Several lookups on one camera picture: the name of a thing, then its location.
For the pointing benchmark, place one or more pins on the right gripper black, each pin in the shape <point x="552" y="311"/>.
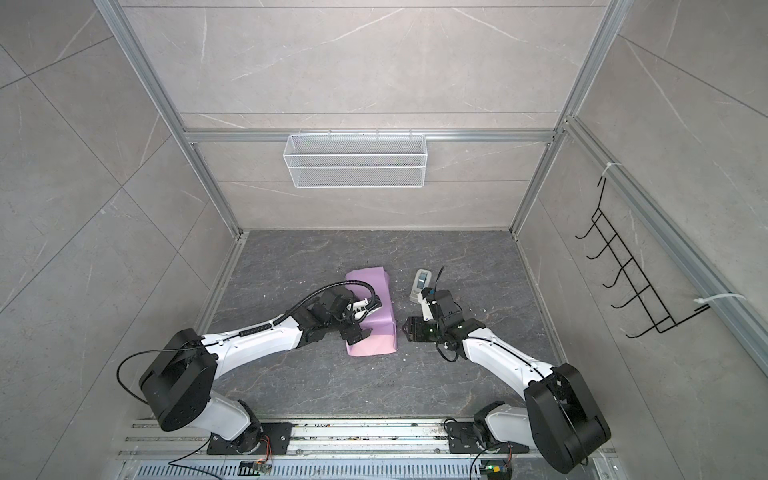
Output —
<point x="415" y="332"/>

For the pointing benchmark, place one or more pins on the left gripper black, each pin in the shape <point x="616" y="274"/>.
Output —
<point x="357" y="333"/>

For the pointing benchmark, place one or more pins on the pink wrapping paper sheet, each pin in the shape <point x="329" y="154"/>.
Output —
<point x="383" y="336"/>

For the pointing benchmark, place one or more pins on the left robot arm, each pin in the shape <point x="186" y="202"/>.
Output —
<point x="178" y="384"/>

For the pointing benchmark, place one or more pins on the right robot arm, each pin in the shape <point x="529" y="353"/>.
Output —
<point x="561" y="420"/>

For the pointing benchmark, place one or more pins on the white tape dispenser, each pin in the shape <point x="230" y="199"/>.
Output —
<point x="421" y="281"/>

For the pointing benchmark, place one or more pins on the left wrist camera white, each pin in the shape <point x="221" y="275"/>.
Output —
<point x="360" y="305"/>

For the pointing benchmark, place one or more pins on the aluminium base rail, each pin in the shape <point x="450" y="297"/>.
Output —
<point x="419" y="448"/>

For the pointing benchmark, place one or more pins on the white wire mesh basket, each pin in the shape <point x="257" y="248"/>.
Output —
<point x="359" y="160"/>

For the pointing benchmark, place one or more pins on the black wire hook rack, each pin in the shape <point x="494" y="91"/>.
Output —
<point x="630" y="272"/>

